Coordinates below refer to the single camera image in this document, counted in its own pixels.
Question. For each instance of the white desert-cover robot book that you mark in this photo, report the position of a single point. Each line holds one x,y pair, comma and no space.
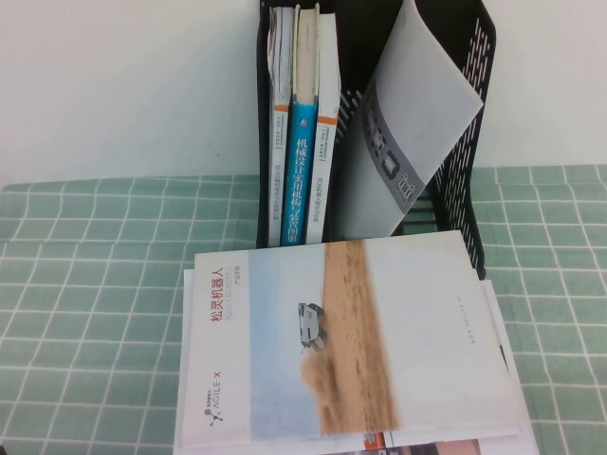
284,355

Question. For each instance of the blue hardcover book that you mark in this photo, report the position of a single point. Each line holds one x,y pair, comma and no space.
299,189

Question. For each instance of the thick white orange-banded book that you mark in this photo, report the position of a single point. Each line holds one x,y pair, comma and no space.
320,189

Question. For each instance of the thin white orange-banded book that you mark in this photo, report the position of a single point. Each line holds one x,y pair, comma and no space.
277,189

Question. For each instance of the black mesh book holder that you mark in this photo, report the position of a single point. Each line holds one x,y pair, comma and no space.
467,189

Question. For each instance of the grey robot catalogue brochure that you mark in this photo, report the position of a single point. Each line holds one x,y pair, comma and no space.
417,95

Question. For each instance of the white paper sheet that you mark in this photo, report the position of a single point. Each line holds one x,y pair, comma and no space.
498,332
528,438

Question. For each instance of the green checked tablecloth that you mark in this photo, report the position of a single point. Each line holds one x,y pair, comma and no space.
95,308

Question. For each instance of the white logistics vehicle brochure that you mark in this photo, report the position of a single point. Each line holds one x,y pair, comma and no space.
374,443

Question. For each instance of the colour photo magazine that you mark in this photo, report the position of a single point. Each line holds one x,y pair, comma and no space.
455,449

